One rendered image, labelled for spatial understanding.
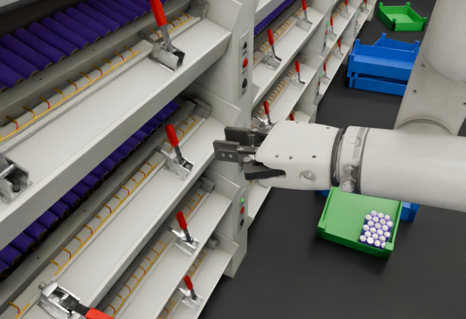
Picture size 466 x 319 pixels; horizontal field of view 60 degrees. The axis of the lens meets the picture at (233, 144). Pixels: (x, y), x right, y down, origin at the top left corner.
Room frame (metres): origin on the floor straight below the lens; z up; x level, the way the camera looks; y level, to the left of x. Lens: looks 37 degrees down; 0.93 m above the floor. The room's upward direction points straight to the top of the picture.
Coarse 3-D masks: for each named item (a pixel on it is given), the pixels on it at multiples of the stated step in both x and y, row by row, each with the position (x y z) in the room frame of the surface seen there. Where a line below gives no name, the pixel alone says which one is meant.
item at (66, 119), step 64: (64, 0) 0.54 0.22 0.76; (128, 0) 0.59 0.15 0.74; (192, 0) 0.65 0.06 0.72; (0, 64) 0.39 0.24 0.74; (64, 64) 0.41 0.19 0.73; (128, 64) 0.47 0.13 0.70; (192, 64) 0.52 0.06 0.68; (0, 128) 0.32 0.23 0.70; (64, 128) 0.34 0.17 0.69; (128, 128) 0.39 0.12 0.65; (0, 192) 0.25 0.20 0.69; (64, 192) 0.30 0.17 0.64
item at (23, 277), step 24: (168, 120) 0.59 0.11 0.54; (144, 144) 0.52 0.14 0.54; (120, 168) 0.46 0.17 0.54; (96, 192) 0.41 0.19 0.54; (72, 216) 0.36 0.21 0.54; (96, 216) 0.38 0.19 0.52; (48, 240) 0.32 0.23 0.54; (24, 264) 0.29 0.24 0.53; (48, 264) 0.31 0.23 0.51; (0, 288) 0.26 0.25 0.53; (24, 288) 0.27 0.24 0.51; (0, 312) 0.24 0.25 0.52
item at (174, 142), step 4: (168, 124) 0.51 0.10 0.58; (172, 124) 0.51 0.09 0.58; (168, 128) 0.50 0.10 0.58; (172, 128) 0.51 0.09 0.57; (168, 132) 0.50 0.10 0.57; (172, 132) 0.51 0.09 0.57; (168, 136) 0.50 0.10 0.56; (172, 136) 0.50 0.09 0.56; (176, 136) 0.51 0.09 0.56; (172, 140) 0.50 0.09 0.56; (176, 140) 0.51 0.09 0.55; (172, 144) 0.50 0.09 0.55; (176, 144) 0.50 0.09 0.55; (176, 148) 0.50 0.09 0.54; (176, 152) 0.50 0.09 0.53; (180, 152) 0.51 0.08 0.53; (176, 156) 0.50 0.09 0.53; (180, 156) 0.50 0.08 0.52; (176, 160) 0.51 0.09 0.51; (180, 160) 0.50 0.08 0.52; (180, 164) 0.50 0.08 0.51
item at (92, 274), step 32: (192, 96) 0.66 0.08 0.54; (192, 128) 0.61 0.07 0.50; (160, 160) 0.52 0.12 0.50; (192, 160) 0.53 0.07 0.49; (160, 192) 0.45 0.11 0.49; (96, 224) 0.38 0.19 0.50; (128, 224) 0.39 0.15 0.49; (160, 224) 0.43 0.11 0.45; (64, 256) 0.32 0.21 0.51; (96, 256) 0.33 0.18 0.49; (128, 256) 0.34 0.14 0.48; (32, 288) 0.28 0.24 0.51; (96, 288) 0.29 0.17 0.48
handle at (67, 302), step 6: (60, 300) 0.26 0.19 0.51; (66, 300) 0.26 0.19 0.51; (72, 300) 0.26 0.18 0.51; (66, 306) 0.25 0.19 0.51; (72, 306) 0.25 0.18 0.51; (78, 306) 0.25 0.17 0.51; (84, 306) 0.25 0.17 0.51; (78, 312) 0.25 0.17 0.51; (84, 312) 0.24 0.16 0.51; (90, 312) 0.24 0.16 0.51; (96, 312) 0.24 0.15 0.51; (102, 312) 0.24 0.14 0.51; (90, 318) 0.24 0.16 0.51; (96, 318) 0.24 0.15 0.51; (102, 318) 0.24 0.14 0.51; (108, 318) 0.24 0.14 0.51; (114, 318) 0.24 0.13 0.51
